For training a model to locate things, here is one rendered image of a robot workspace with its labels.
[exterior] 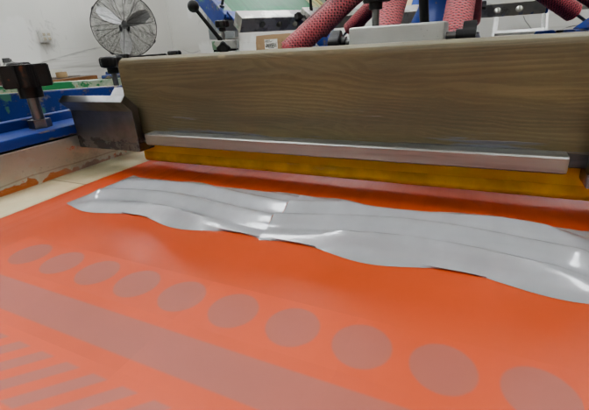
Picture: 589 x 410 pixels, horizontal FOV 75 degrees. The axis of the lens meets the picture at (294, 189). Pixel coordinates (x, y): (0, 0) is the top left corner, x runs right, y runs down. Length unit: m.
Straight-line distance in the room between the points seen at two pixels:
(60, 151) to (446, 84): 0.35
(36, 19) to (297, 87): 4.46
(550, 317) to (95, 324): 0.19
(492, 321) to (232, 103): 0.24
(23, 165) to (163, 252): 0.22
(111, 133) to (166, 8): 5.53
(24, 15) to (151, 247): 4.44
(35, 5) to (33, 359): 4.59
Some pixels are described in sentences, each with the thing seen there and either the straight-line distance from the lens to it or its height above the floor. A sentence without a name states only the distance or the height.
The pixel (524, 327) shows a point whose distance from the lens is 0.18.
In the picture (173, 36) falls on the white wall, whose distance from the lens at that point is 5.87.
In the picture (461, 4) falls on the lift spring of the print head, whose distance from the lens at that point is 0.78.
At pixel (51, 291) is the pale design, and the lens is 0.23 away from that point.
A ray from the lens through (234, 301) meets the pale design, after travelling 0.19.
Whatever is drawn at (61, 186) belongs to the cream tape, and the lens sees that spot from 0.41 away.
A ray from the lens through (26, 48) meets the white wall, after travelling 4.60.
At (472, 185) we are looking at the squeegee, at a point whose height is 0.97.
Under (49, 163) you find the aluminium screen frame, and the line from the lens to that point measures 0.43.
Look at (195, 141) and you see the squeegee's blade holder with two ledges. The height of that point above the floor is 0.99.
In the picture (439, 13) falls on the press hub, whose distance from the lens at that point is 1.07.
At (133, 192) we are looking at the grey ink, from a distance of 0.33.
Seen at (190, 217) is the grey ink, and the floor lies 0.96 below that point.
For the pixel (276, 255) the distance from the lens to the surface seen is 0.22.
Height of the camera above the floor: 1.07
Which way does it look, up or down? 21 degrees down
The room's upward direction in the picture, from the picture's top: 4 degrees counter-clockwise
